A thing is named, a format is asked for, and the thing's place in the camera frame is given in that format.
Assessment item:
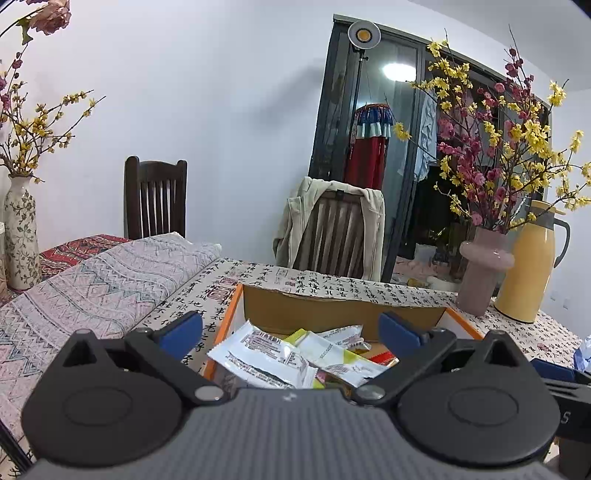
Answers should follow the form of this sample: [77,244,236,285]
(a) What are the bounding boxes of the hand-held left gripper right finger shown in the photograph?
[353,311,525,408]

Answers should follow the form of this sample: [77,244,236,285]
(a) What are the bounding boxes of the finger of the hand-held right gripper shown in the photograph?
[541,378,591,401]
[531,359,591,383]

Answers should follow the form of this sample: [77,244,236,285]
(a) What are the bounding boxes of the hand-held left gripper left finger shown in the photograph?
[60,311,225,408]

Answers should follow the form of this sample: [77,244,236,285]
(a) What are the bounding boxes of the red pumpkin-print cardboard box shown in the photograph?
[203,282,485,384]

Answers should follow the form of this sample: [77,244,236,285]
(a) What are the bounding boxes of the blue white plastic bag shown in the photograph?
[573,337,591,372]

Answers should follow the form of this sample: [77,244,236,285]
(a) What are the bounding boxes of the pink white snack packet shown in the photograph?
[318,324,365,349]

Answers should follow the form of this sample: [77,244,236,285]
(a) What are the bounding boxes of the white yellow snack packet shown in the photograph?
[295,330,393,387]

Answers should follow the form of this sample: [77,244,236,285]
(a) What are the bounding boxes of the large silver white snack packet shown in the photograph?
[207,319,319,388]

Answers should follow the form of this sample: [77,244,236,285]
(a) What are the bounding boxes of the grey pink patterned blanket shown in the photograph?
[0,233,222,444]

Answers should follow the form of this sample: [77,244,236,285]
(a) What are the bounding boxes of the yellow thermos jug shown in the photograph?
[494,200,571,324]

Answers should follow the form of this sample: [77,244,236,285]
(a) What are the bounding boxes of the brown slatted wooden chair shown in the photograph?
[295,191,365,278]

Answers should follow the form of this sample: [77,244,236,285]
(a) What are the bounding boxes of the red patterned cloth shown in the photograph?
[39,234,134,280]

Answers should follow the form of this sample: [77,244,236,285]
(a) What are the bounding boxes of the dark wooden chair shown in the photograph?
[124,156,188,241]

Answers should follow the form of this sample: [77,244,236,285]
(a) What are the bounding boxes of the chair with beige jacket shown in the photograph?
[272,176,385,282]

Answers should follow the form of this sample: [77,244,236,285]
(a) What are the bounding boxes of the red hanging garment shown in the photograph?
[344,102,394,190]

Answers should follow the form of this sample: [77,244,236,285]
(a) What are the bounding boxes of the floral ceramic vase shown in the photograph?
[4,174,42,291]

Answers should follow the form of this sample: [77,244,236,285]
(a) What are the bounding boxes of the light blue hanging clothes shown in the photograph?
[413,92,439,181]

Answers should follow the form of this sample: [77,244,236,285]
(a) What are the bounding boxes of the dark glass door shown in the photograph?
[308,14,555,287]

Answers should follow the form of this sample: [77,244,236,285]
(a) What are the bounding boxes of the yellow and pink flower branches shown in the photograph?
[392,28,591,234]

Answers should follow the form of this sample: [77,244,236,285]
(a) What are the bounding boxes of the flower branches with large blooms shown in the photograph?
[0,0,107,178]

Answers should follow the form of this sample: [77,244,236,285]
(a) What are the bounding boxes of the round studio light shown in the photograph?
[348,21,382,112]

